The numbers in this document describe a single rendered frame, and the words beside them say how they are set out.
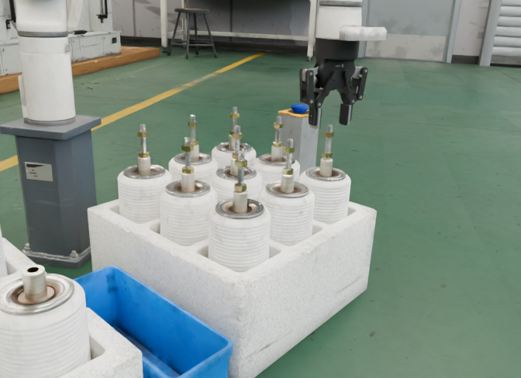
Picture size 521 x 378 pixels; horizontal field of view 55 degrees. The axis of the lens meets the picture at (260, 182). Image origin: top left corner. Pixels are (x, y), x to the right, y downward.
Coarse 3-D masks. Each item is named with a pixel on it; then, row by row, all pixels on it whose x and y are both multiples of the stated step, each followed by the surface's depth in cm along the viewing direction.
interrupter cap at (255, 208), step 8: (224, 200) 78; (232, 200) 79; (248, 200) 79; (216, 208) 75; (224, 208) 75; (232, 208) 76; (248, 208) 77; (256, 208) 76; (224, 216) 73; (232, 216) 73; (240, 216) 73; (248, 216) 73; (256, 216) 74
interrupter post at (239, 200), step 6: (234, 192) 75; (240, 192) 75; (246, 192) 75; (234, 198) 75; (240, 198) 74; (246, 198) 75; (234, 204) 75; (240, 204) 75; (246, 204) 75; (234, 210) 75; (240, 210) 75; (246, 210) 76
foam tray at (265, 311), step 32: (96, 224) 91; (128, 224) 86; (320, 224) 89; (352, 224) 90; (96, 256) 94; (128, 256) 86; (160, 256) 80; (192, 256) 76; (288, 256) 77; (320, 256) 84; (352, 256) 93; (160, 288) 82; (192, 288) 76; (224, 288) 71; (256, 288) 71; (288, 288) 78; (320, 288) 87; (352, 288) 97; (224, 320) 73; (256, 320) 73; (288, 320) 81; (320, 320) 90; (256, 352) 76
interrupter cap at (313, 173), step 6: (312, 168) 96; (318, 168) 95; (306, 174) 92; (312, 174) 92; (318, 174) 93; (336, 174) 93; (342, 174) 93; (324, 180) 90; (330, 180) 90; (336, 180) 90
